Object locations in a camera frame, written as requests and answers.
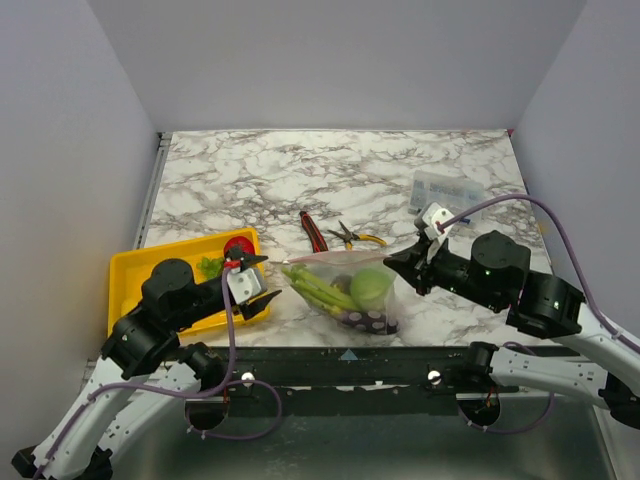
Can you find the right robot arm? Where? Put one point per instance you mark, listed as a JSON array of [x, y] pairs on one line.
[[497, 276]]

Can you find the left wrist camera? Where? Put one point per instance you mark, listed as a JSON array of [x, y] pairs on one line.
[[242, 286]]

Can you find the black base frame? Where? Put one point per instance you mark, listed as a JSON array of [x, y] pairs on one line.
[[314, 381]]

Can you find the dark toy onion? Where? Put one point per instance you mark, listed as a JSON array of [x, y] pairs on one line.
[[342, 283]]

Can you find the yellow handled pliers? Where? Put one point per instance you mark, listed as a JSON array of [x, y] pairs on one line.
[[348, 237]]

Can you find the clear screw organizer box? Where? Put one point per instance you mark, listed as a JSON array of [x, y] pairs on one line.
[[455, 194]]

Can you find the green toy celery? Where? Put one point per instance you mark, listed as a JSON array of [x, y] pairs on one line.
[[317, 292]]

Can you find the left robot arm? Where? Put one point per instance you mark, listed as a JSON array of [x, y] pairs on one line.
[[143, 371]]

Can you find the green toy cabbage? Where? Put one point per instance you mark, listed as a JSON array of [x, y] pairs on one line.
[[369, 289]]

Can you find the red black utility knife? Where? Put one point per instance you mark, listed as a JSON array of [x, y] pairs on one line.
[[318, 243]]

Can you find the yellow plastic tray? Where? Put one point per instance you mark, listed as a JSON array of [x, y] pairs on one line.
[[128, 270]]

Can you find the purple toy eggplant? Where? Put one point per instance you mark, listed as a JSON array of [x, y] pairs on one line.
[[372, 322]]

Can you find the clear zip top bag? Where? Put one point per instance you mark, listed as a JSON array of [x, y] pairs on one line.
[[327, 265]]

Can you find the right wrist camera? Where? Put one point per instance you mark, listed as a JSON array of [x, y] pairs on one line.
[[428, 222]]

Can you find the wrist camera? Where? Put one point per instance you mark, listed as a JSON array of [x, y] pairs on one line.
[[428, 222], [242, 286]]

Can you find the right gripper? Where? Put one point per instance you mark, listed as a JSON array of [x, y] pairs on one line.
[[426, 267]]

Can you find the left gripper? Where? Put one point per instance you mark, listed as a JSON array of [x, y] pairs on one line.
[[251, 307]]

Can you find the red toy tomato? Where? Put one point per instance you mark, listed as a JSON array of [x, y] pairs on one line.
[[240, 246]]

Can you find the green toy grapes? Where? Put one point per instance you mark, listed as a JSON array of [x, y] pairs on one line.
[[210, 268]]

